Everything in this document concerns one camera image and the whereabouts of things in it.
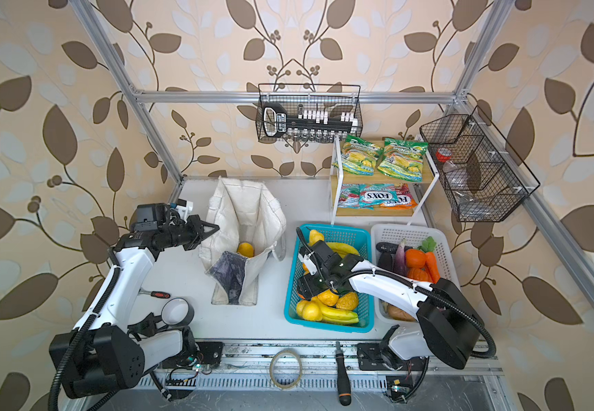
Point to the orange carrot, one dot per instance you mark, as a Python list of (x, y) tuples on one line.
[(428, 247)]

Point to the yellow lemon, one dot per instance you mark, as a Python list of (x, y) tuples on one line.
[(246, 250), (309, 311)]

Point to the Fox's candy bag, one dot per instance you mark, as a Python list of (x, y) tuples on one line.
[(384, 195)]

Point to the yellow textured fruit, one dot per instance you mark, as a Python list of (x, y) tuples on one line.
[(328, 298)]

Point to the white wooden two-tier shelf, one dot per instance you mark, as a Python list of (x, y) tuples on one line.
[(418, 216)]

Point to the green snack bag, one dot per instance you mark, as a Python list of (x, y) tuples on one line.
[(403, 159), (360, 156)]

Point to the banana bunch upper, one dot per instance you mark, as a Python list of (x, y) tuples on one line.
[(341, 248)]

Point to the cream canvas tote bag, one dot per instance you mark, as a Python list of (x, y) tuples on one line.
[(245, 211)]

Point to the black handled screwdriver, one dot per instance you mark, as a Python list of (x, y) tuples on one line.
[(343, 382)]

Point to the teal plastic basket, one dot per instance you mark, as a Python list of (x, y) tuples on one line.
[(357, 238)]

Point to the black wire basket wall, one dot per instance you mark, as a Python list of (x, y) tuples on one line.
[(499, 178), (337, 97)]

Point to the white plastic basket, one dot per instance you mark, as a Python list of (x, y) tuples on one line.
[(414, 235)]

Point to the banana lower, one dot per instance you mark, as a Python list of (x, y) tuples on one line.
[(338, 316)]

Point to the red handled screwdriver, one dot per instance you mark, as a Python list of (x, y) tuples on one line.
[(155, 294)]

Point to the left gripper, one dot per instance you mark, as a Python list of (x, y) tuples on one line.
[(195, 225)]

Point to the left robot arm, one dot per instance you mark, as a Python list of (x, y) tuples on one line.
[(98, 357)]

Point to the black wire basket back wall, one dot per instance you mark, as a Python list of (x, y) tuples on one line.
[(337, 97)]

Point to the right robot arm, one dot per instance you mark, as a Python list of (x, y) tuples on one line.
[(450, 329)]

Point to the black tape roll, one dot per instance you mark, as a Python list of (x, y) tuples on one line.
[(178, 312)]

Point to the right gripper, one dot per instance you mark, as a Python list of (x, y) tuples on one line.
[(307, 287)]

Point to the purple eggplant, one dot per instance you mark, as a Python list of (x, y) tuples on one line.
[(399, 265)]

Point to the plastic bottle red cap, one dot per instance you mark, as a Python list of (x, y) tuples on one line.
[(455, 175)]

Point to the yellow pear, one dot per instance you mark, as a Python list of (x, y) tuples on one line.
[(315, 236)]

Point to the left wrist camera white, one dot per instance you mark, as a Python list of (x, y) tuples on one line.
[(183, 207)]

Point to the black wire basket right wall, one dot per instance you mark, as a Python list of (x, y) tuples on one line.
[(499, 178)]

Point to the black socket tool set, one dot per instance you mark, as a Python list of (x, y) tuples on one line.
[(275, 121)]

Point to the clear tape roll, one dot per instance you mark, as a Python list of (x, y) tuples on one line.
[(286, 369)]

